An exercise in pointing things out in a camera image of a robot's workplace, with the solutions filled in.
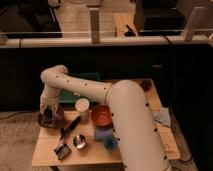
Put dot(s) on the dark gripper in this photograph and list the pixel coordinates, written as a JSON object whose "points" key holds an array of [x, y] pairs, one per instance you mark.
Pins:
{"points": [[47, 116]]}

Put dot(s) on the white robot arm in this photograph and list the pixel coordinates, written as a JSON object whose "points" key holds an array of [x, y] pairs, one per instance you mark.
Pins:
{"points": [[139, 141]]}

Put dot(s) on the purple bowl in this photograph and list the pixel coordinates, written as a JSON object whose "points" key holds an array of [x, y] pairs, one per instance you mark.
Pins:
{"points": [[58, 119]]}

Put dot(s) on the orange bowl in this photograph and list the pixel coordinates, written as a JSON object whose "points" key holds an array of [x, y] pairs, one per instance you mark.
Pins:
{"points": [[101, 116]]}

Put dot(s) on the white cup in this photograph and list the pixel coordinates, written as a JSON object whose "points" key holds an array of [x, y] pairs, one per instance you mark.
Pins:
{"points": [[82, 107]]}

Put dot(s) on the small metal cup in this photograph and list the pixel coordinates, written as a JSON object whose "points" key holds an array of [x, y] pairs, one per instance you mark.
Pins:
{"points": [[79, 141]]}

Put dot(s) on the light blue cloth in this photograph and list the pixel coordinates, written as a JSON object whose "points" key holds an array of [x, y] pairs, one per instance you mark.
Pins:
{"points": [[100, 133]]}

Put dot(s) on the blue cup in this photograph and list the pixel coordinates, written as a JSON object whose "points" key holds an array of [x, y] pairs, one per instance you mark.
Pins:
{"points": [[109, 142]]}

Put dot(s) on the grey cloth on table edge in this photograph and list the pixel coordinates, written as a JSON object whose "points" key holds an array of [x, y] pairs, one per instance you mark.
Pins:
{"points": [[162, 116]]}

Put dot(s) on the black handled brush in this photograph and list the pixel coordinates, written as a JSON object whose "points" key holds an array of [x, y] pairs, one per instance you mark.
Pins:
{"points": [[63, 150]]}

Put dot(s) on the white rail bar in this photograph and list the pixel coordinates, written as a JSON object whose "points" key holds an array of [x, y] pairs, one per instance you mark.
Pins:
{"points": [[104, 41]]}

